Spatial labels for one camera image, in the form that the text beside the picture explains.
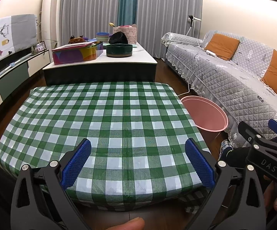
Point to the green checked tablecloth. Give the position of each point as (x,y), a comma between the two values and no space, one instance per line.
(105,115)

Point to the person's left hand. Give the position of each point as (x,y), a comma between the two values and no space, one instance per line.
(126,225)

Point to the photo frame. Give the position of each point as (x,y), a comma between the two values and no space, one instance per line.
(40,46)

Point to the small grey figurine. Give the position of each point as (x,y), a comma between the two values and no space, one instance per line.
(34,50)

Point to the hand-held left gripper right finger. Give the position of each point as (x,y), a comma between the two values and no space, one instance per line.
(199,165)

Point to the green round bowl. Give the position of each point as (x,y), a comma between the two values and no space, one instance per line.
(119,51)

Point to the blue checked cloth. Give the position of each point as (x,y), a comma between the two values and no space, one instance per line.
(224,148)

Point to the teal curtain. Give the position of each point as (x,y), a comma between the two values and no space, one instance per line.
(127,2)

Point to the dark coffee table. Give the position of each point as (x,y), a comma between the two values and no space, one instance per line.
(100,73)

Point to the brown teapot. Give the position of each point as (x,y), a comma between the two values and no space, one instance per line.
(76,40)

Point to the pink bowl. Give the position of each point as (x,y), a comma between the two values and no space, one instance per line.
(124,26)

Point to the pink printed bag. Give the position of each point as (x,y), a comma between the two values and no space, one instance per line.
(131,36)

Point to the grey quilted sofa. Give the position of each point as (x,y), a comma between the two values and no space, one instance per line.
(224,81)

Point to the black bowl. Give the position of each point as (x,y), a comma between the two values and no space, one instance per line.
(118,38)

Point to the tv cabinet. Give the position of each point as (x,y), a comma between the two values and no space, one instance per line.
(36,62)

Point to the stack of coloured bowls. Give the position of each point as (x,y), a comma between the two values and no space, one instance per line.
(102,37)

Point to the pink plastic bin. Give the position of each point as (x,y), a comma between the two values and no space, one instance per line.
(200,112)

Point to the white standing air conditioner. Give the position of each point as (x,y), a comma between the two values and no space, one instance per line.
(52,14)

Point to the grey deer-print tv cover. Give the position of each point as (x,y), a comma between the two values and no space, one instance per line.
(23,33)

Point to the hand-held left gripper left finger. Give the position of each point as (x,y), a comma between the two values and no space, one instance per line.
(77,165)

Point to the white power strip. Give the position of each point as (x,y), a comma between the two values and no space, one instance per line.
(210,53)

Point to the grey curtain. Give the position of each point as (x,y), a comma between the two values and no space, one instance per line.
(88,9)
(167,14)

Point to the thin green plant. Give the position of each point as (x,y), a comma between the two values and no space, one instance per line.
(53,42)

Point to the colourful tin box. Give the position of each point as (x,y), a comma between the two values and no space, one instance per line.
(76,55)

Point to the white rod blue grip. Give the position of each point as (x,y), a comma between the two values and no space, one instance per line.
(11,65)

